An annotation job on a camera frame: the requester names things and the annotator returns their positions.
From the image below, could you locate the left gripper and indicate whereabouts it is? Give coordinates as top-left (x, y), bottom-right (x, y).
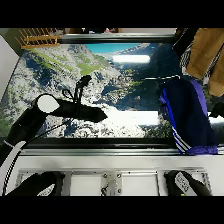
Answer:
top-left (74, 104), bottom-right (109, 124)

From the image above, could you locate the navy striped garment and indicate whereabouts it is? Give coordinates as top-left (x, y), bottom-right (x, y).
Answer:
top-left (158, 77), bottom-right (218, 155)

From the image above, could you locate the brown garment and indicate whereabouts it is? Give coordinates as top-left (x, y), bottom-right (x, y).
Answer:
top-left (185, 27), bottom-right (224, 98)

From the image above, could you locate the wooden rack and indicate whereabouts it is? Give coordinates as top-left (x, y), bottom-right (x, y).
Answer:
top-left (14, 27), bottom-right (64, 50)

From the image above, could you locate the purple garment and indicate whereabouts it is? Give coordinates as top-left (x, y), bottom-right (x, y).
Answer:
top-left (186, 78), bottom-right (220, 156)

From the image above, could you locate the silver frame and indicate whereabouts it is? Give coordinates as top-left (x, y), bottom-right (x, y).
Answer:
top-left (0, 32), bottom-right (224, 197)

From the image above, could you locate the black cable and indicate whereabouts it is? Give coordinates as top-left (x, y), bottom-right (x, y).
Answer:
top-left (1, 120), bottom-right (72, 196)

